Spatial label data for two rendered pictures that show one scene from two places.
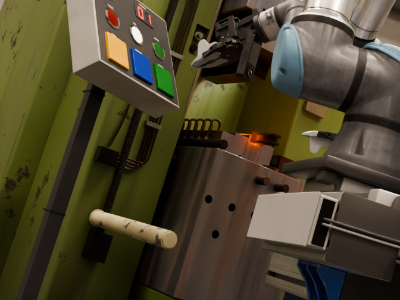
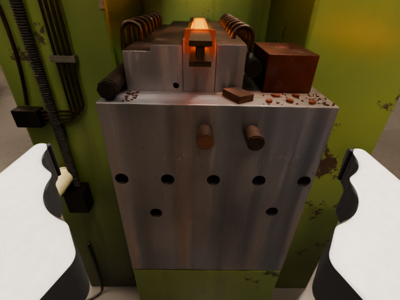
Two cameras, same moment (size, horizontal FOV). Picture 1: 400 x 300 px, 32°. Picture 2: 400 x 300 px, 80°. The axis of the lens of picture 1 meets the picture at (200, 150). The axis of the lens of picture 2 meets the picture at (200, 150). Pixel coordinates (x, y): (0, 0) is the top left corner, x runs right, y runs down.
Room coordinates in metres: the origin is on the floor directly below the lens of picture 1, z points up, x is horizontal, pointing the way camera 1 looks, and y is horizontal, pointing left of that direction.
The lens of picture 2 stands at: (1.79, -0.36, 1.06)
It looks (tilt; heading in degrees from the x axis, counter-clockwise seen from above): 33 degrees down; 29
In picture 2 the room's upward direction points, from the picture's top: 2 degrees clockwise
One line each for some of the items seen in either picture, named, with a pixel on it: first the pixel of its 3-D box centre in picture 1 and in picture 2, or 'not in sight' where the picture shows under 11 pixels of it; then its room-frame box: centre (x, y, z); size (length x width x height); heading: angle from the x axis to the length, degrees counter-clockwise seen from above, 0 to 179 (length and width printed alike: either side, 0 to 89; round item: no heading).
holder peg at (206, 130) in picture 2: (262, 180); (205, 136); (2.08, -0.21, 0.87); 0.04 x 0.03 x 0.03; 30
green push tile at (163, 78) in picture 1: (162, 81); not in sight; (1.79, 0.15, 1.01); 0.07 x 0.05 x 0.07; 145
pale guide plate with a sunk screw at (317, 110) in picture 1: (319, 91); not in sight; (2.40, -0.34, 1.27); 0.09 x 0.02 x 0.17; 120
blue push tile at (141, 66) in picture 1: (140, 67); not in sight; (1.71, 0.20, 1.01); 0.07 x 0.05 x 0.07; 145
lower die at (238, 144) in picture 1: (210, 146); (188, 44); (2.32, -0.03, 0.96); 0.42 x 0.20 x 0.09; 30
